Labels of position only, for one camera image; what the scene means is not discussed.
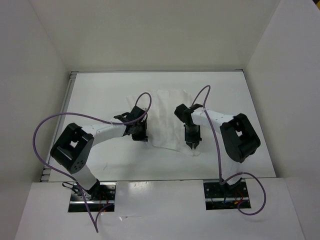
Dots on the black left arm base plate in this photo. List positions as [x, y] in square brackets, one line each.
[104, 200]

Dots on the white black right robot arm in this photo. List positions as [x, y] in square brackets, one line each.
[239, 138]

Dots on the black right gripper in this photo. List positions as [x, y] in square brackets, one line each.
[189, 139]

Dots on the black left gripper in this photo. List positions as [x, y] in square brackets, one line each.
[143, 137]

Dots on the white fabric skirt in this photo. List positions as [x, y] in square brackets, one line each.
[164, 129]

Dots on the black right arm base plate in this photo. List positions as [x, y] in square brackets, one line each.
[226, 197]

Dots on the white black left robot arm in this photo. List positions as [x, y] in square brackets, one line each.
[72, 149]

